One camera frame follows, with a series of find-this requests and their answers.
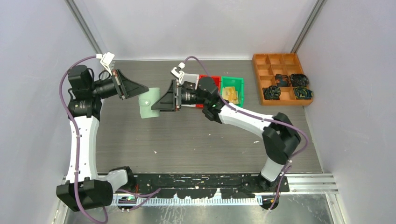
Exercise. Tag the rolled dark sock lower right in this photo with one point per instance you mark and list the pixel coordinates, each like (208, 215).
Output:
(302, 93)

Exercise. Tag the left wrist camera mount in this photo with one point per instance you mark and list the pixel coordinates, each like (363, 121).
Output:
(106, 60)

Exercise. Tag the rolled dark sock upper right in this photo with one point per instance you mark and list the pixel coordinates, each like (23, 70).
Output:
(299, 80)

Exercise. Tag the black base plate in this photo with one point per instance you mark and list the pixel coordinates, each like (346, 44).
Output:
(198, 186)

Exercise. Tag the gold cards in green bin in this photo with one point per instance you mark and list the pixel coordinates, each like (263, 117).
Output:
(230, 94)

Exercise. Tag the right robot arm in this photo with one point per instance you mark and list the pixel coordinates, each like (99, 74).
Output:
(279, 136)

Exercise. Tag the green plastic bin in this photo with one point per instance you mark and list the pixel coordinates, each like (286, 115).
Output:
(238, 83)

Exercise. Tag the rolled dark sock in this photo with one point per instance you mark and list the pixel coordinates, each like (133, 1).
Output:
(299, 80)
(302, 93)
(272, 92)
(282, 80)

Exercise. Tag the rolled dark sock lower left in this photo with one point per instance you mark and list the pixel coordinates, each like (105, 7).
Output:
(272, 92)

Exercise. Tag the white plastic bin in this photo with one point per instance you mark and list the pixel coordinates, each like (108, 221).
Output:
(191, 80)

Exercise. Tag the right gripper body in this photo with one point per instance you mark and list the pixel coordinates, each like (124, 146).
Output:
(185, 96)

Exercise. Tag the red plastic bin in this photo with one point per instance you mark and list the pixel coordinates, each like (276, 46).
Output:
(217, 81)

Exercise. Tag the rolled dark sock upper left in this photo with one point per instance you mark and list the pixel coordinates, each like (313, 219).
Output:
(282, 80)

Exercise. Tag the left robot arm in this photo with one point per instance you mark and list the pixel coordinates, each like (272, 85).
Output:
(83, 185)

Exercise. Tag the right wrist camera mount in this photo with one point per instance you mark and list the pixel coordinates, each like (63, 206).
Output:
(178, 72)

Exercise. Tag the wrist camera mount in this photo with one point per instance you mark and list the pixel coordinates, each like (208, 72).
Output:
(178, 72)
(106, 60)

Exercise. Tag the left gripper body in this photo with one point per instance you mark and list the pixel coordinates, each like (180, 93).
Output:
(108, 87)

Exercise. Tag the orange wooden compartment tray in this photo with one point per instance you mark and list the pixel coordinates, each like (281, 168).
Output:
(266, 66)

